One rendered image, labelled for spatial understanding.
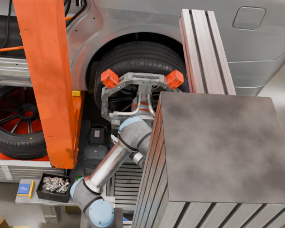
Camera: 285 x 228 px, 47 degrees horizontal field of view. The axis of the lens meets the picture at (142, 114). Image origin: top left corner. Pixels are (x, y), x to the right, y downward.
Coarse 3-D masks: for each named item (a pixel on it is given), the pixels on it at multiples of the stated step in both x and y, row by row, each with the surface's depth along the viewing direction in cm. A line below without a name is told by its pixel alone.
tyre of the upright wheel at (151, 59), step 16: (112, 48) 217; (128, 48) 209; (144, 48) 208; (160, 48) 211; (112, 64) 207; (128, 64) 200; (144, 64) 200; (160, 64) 202; (176, 64) 213; (96, 80) 218; (96, 96) 222
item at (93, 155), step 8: (96, 128) 256; (104, 128) 265; (96, 136) 252; (104, 136) 262; (88, 144) 252; (96, 144) 253; (104, 144) 259; (88, 152) 245; (96, 152) 246; (104, 152) 247; (88, 160) 245; (96, 160) 244; (88, 168) 256
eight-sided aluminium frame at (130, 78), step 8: (128, 72) 201; (120, 80) 204; (128, 80) 198; (136, 80) 198; (144, 80) 198; (152, 80) 199; (160, 80) 200; (104, 88) 210; (112, 88) 204; (120, 88) 204; (168, 88) 204; (176, 88) 211; (104, 96) 209; (104, 104) 216; (104, 112) 223; (112, 112) 231; (120, 120) 237
